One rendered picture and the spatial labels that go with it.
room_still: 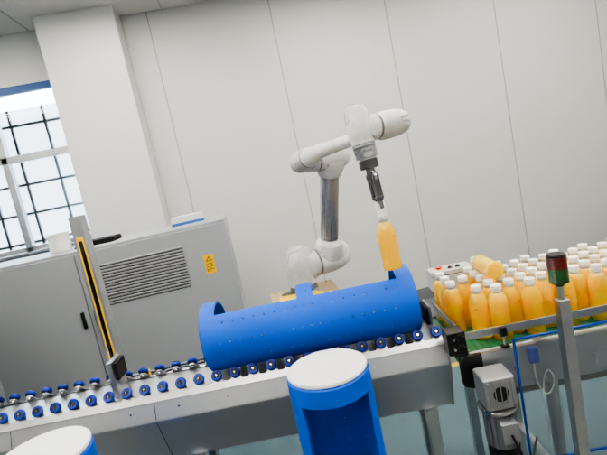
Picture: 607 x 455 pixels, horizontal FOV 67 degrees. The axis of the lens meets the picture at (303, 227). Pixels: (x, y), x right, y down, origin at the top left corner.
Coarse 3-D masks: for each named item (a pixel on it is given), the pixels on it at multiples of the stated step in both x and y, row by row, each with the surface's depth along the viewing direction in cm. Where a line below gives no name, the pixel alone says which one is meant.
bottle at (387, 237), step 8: (384, 224) 179; (384, 232) 179; (392, 232) 179; (384, 240) 179; (392, 240) 179; (384, 248) 179; (392, 248) 179; (384, 256) 180; (392, 256) 179; (384, 264) 181; (392, 264) 179; (400, 264) 180
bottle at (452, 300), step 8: (448, 288) 193; (456, 288) 194; (448, 296) 193; (456, 296) 192; (448, 304) 193; (456, 304) 192; (448, 312) 194; (456, 312) 192; (456, 320) 193; (464, 320) 194; (464, 328) 194
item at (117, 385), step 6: (114, 360) 195; (120, 360) 197; (108, 366) 192; (114, 366) 192; (120, 366) 196; (108, 372) 192; (114, 372) 193; (120, 372) 195; (114, 378) 192; (120, 378) 194; (126, 378) 203; (114, 384) 193; (120, 384) 196; (126, 384) 202; (114, 390) 193; (120, 390) 195; (120, 396) 194
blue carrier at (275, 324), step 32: (352, 288) 184; (384, 288) 182; (224, 320) 183; (256, 320) 182; (288, 320) 181; (320, 320) 180; (352, 320) 180; (384, 320) 181; (416, 320) 182; (224, 352) 182; (256, 352) 183; (288, 352) 185
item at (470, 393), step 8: (472, 392) 228; (472, 400) 229; (472, 408) 230; (472, 416) 230; (472, 424) 231; (480, 424) 231; (472, 432) 233; (480, 432) 231; (480, 440) 232; (480, 448) 233
